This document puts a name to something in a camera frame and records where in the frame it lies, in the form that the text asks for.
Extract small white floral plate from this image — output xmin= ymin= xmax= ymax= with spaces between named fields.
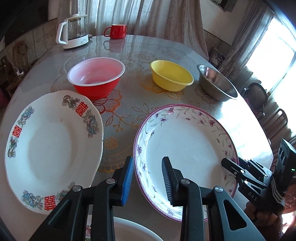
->
xmin=85 ymin=215 xmax=164 ymax=241

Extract beige lace curtain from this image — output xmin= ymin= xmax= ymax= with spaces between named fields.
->
xmin=51 ymin=0 xmax=209 ymax=60

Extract dark wooden chair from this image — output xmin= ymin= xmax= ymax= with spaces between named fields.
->
xmin=242 ymin=82 xmax=268 ymax=120

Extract yellow plastic bowl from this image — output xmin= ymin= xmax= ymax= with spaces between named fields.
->
xmin=149 ymin=60 xmax=194 ymax=92

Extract white plate purple floral rim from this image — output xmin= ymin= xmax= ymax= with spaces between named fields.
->
xmin=133 ymin=104 xmax=238 ymax=222

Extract red mug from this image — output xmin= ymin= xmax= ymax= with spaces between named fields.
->
xmin=103 ymin=24 xmax=127 ymax=39

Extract person right hand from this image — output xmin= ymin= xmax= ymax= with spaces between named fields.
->
xmin=244 ymin=201 xmax=283 ymax=237

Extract lace patterned tablecloth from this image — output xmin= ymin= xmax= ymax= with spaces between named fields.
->
xmin=1 ymin=35 xmax=273 ymax=240

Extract stainless steel bowl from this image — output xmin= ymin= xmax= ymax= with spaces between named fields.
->
xmin=197 ymin=64 xmax=238 ymax=102

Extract side window curtain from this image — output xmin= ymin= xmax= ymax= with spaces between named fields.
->
xmin=218 ymin=1 xmax=274 ymax=81

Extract red plastic bowl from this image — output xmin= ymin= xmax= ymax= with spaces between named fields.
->
xmin=67 ymin=57 xmax=125 ymax=100

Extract white plate red characters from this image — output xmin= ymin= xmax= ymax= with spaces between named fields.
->
xmin=4 ymin=90 xmax=103 ymax=215

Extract white glass electric kettle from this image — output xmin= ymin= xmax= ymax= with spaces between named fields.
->
xmin=56 ymin=14 xmax=92 ymax=49

